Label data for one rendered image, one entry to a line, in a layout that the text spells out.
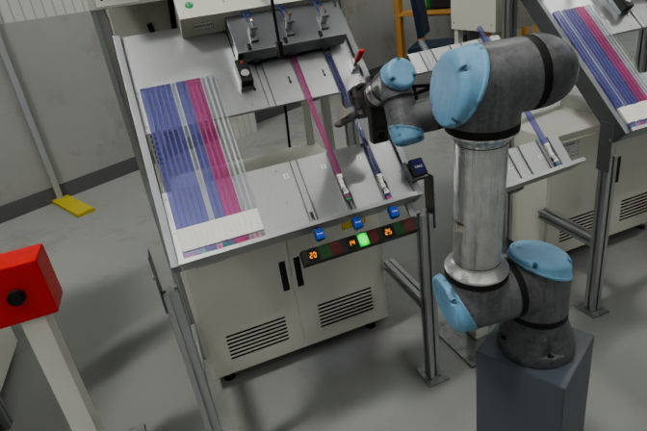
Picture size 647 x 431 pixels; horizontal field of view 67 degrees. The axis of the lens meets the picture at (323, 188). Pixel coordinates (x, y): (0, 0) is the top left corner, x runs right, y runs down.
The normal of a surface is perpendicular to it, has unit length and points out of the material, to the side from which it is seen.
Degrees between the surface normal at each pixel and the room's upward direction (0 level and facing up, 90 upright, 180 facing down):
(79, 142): 90
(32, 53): 90
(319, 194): 47
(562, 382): 0
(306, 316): 90
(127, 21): 90
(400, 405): 0
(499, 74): 69
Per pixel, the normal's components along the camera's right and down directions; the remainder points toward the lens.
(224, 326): 0.35, 0.34
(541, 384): -0.67, 0.38
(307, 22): 0.16, -0.37
